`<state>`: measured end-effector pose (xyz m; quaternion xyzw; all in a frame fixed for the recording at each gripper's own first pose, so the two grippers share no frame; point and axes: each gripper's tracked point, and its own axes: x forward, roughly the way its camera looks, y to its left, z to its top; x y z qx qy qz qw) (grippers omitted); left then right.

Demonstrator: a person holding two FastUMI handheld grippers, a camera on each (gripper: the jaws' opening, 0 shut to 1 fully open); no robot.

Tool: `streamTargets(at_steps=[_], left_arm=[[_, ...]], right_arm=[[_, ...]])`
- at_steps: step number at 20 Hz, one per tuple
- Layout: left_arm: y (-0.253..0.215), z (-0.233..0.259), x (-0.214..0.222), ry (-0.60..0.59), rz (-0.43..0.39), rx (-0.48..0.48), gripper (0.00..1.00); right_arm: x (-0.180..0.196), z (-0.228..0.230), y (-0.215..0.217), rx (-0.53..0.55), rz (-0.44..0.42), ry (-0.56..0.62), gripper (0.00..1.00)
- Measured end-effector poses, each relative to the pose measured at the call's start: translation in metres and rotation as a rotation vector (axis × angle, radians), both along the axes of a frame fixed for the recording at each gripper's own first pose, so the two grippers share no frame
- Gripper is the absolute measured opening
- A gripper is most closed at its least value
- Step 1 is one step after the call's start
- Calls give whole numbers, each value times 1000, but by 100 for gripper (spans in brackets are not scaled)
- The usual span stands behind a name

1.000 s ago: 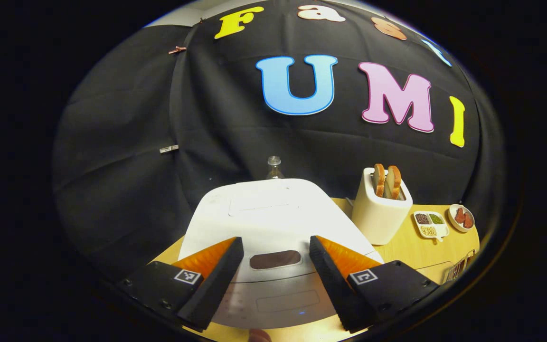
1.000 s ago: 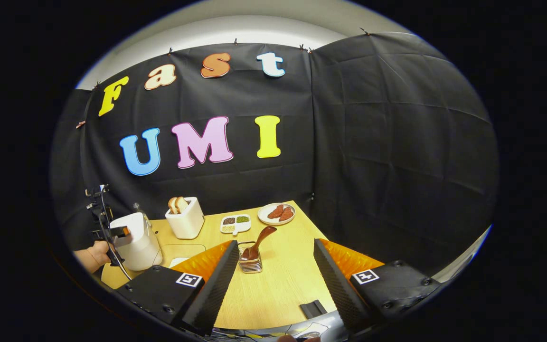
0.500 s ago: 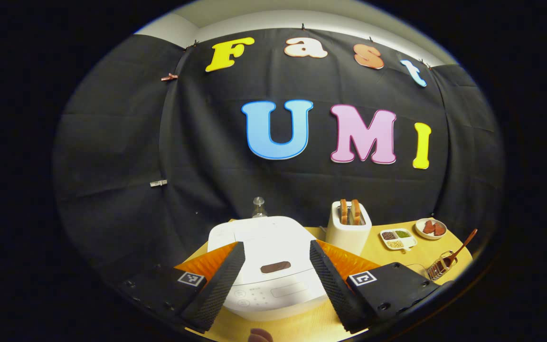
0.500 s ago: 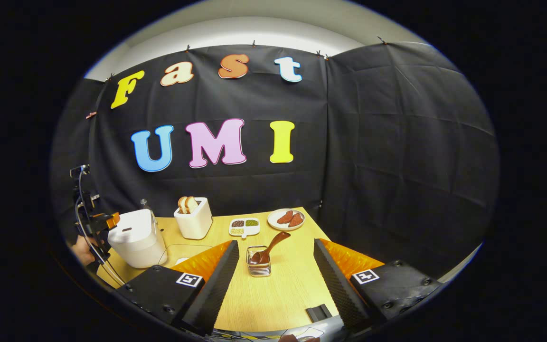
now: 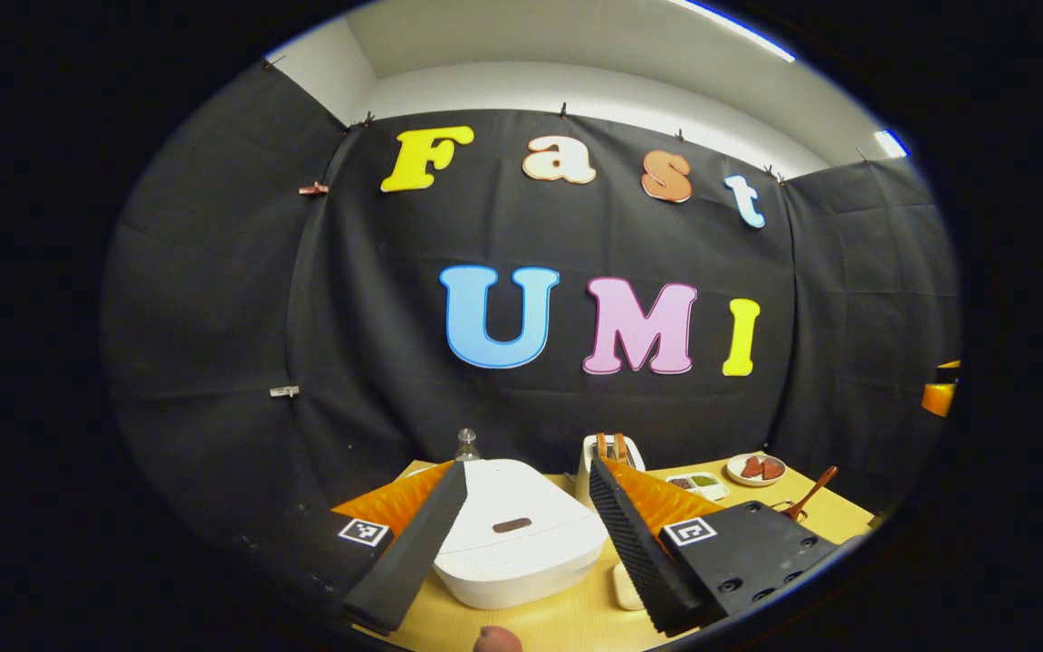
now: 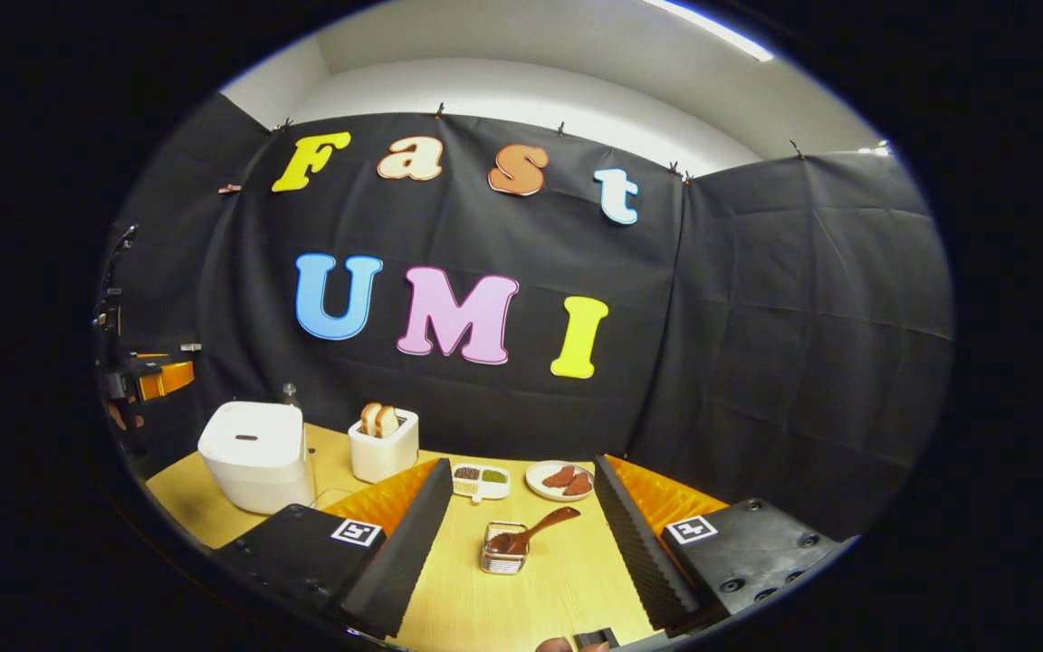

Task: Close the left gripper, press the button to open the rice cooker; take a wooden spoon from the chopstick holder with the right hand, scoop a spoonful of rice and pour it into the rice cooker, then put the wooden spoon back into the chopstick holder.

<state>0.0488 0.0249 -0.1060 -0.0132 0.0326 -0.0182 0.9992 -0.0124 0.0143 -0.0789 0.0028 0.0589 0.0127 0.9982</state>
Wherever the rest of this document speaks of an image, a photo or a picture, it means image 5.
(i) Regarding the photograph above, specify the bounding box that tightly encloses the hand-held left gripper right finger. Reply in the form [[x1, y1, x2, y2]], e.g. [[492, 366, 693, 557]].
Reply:
[[587, 455, 848, 635]]

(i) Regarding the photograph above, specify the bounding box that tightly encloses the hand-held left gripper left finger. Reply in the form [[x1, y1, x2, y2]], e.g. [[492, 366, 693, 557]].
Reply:
[[245, 459, 470, 635]]

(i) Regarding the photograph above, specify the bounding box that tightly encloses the white rice cooker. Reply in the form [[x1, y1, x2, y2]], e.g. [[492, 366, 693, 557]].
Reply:
[[433, 458, 610, 610]]

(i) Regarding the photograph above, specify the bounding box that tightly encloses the brown wooden spoon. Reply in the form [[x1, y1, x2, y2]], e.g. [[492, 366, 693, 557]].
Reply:
[[782, 465, 839, 522]]

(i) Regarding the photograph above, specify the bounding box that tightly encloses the clear glass dish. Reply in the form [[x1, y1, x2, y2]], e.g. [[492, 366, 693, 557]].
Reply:
[[610, 560, 649, 613]]

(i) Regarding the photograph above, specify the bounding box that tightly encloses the white toaster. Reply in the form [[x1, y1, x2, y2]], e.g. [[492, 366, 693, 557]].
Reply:
[[574, 434, 646, 508]]

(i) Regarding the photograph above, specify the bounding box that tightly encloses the white divided bean dish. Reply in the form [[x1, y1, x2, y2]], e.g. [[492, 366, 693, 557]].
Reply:
[[665, 471, 731, 502]]

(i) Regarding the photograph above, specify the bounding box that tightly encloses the white round plate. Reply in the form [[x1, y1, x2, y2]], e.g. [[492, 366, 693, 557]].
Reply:
[[725, 453, 788, 488]]

